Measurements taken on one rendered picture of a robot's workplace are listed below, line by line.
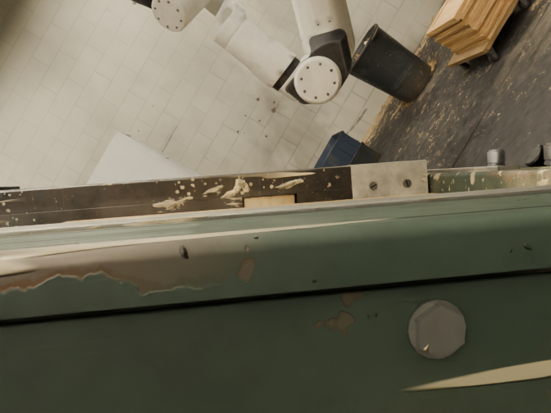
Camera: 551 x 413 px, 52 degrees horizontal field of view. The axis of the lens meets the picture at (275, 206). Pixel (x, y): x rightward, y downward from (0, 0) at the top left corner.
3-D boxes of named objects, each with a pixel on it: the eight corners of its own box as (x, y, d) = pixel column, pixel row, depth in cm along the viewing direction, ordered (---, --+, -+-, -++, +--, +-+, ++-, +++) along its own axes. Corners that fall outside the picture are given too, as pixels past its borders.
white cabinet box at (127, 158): (335, 256, 471) (116, 130, 447) (300, 315, 473) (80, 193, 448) (322, 245, 532) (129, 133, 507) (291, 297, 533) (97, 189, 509)
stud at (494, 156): (509, 168, 80) (507, 147, 80) (493, 170, 80) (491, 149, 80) (500, 169, 83) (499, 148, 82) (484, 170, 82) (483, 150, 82)
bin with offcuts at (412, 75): (444, 56, 490) (382, 15, 483) (414, 107, 492) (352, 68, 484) (423, 65, 542) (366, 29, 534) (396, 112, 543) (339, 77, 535)
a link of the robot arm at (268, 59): (227, 49, 102) (311, 115, 105) (218, 53, 92) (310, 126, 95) (262, 0, 99) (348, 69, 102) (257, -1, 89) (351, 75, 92)
